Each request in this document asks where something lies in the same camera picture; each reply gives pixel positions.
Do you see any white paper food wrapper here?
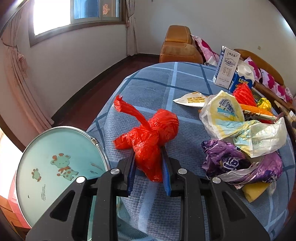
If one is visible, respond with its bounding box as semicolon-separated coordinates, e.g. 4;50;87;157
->
173;92;207;108

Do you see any yellow sponge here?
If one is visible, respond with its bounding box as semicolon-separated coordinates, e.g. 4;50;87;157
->
242;182;270;203

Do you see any red plastic bag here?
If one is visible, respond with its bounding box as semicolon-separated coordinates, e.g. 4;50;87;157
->
113;95;180;183

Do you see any yellow foil wrapper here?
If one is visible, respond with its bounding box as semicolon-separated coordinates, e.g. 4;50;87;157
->
257;97;272;112

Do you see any pink right curtain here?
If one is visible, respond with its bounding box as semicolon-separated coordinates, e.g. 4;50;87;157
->
125;0;138;56

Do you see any light blue cartoon trash bin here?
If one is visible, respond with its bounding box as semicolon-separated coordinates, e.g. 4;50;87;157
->
16;126;111;227

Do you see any blue plaid tablecloth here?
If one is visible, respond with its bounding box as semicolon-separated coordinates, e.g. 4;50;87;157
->
87;62;295;240

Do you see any brown leather sofa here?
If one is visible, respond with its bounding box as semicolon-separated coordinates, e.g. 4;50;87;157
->
235;49;295;112

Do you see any orange snack packet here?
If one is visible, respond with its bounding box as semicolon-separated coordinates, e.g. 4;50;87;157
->
240;104;277;121

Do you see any pink left curtain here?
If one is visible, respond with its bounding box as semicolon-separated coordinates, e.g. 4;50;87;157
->
1;13;53;133

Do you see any pink curtain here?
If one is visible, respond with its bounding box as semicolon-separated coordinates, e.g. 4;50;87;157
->
125;0;138;56
1;13;53;133

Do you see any red foil wrapper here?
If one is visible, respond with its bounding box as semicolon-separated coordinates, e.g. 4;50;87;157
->
233;83;257;107

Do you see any window with brown frame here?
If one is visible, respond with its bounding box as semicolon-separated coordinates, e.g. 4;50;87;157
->
28;0;126;47

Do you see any blue Look milk carton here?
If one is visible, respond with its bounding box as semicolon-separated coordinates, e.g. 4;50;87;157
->
229;60;255;93

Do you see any white yellow plastic bag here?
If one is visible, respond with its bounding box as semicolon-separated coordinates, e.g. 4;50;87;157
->
199;90;287;158

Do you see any pink floral cushion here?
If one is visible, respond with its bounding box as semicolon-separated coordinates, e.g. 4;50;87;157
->
244;56;262;82
260;69;293;103

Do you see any brown leather armchair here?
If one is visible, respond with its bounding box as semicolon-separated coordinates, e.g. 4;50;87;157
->
159;25;204;64

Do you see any purple snack wrapper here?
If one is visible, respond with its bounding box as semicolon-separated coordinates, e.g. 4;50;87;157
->
201;139;283;186

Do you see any tall white milk carton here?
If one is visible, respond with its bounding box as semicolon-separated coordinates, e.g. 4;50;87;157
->
213;46;240;89

